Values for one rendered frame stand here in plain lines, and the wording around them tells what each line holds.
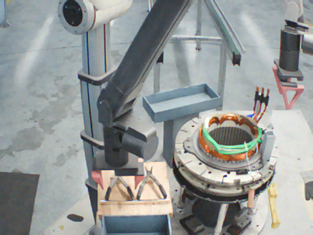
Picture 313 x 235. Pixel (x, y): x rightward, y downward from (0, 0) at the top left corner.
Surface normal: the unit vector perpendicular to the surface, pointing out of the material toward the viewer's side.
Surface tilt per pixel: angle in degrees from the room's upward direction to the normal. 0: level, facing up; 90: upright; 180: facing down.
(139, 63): 85
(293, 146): 0
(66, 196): 0
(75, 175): 0
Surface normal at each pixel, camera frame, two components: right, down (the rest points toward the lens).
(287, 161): 0.01, -0.81
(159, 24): -0.53, 0.42
